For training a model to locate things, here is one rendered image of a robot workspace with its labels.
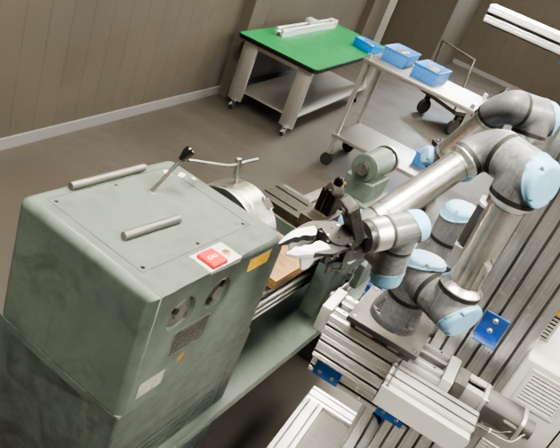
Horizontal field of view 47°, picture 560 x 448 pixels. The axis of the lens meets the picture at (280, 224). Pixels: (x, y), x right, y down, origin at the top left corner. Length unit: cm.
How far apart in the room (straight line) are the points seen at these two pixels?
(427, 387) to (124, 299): 88
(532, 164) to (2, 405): 162
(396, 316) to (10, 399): 115
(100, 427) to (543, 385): 123
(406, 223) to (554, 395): 83
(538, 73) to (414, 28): 294
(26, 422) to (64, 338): 39
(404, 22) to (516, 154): 958
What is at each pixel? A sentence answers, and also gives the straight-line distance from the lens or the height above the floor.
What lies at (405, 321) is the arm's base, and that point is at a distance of 186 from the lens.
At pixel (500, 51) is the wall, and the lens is 1303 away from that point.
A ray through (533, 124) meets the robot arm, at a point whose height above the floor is 172.
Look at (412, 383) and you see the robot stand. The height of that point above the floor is 108.
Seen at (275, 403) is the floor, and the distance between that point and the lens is 321.
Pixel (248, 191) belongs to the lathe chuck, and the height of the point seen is 124.
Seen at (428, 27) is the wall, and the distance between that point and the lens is 1101.
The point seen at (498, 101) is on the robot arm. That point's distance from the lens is 225.
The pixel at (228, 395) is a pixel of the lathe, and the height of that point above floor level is 54.
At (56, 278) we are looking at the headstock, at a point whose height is 111.
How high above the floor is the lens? 217
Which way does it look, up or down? 28 degrees down
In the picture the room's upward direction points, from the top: 22 degrees clockwise
